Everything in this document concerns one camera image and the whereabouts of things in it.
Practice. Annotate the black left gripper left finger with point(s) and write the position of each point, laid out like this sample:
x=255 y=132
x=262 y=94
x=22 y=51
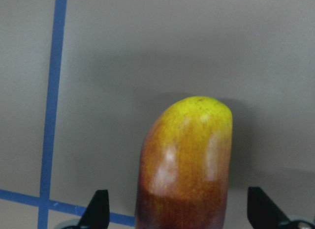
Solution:
x=97 y=214

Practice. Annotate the red yellow mango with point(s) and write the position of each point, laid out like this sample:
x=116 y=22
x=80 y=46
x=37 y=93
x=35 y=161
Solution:
x=184 y=165

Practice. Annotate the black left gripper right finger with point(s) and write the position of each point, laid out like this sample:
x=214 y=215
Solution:
x=263 y=213

